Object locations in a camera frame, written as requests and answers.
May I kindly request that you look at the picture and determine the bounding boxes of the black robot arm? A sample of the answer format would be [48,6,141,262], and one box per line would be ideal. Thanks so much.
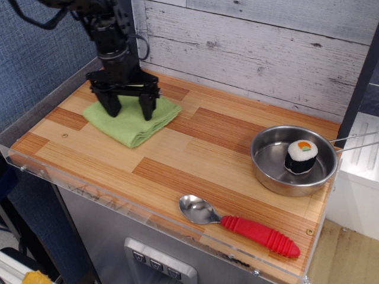
[10,1,161,121]

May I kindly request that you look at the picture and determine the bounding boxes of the dark right frame post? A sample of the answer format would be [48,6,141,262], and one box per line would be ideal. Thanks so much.
[334,25,378,148]

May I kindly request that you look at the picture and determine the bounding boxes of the silver button control panel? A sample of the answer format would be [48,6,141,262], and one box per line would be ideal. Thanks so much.
[124,237,198,283]

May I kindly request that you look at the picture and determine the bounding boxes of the steel pan with wire handle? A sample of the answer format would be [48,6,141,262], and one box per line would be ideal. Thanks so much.
[250,124,379,198]

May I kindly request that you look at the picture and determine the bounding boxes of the plush sushi roll toy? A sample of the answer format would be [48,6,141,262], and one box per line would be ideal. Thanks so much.
[284,140,318,175]

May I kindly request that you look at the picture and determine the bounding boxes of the white ridged appliance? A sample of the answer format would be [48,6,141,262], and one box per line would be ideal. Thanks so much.
[326,112,378,240]

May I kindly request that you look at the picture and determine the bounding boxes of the spoon with red handle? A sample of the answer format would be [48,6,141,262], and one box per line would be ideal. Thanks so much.
[179,195,301,257]

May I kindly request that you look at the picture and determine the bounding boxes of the yellow object bottom left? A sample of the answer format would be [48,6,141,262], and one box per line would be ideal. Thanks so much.
[22,270,53,284]

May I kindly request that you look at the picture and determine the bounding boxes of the green cloth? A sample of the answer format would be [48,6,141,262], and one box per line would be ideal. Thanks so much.
[83,96,182,149]

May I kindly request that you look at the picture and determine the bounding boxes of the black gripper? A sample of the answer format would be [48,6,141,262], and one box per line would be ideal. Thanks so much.
[86,49,162,121]

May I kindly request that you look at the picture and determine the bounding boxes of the clear acrylic front guard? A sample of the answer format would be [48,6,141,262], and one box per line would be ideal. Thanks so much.
[1,127,335,283]

